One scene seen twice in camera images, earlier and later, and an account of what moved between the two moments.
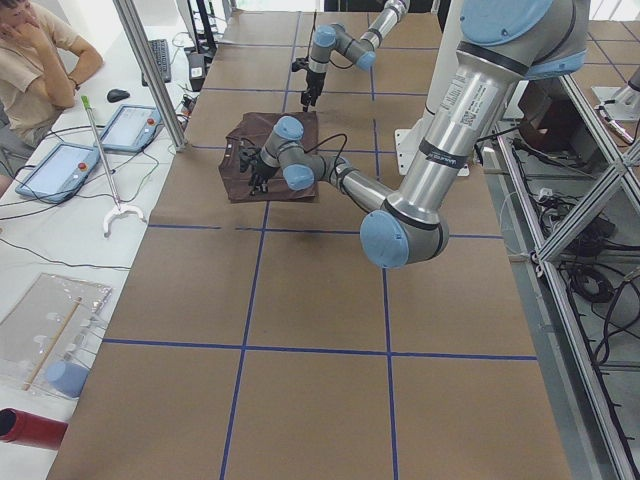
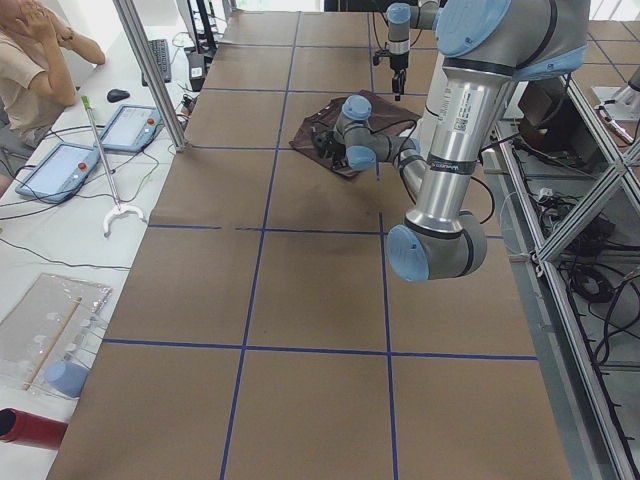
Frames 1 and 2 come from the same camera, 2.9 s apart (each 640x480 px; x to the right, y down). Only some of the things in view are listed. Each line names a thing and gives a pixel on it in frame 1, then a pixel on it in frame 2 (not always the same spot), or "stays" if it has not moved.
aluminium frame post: [136, 32] stays
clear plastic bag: [48, 338] stays
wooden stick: [53, 342] stays
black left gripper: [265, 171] -> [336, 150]
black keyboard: [161, 54] stays
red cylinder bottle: [28, 428] stays
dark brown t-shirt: [254, 130] -> [387, 113]
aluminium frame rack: [564, 197] stays
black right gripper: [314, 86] -> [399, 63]
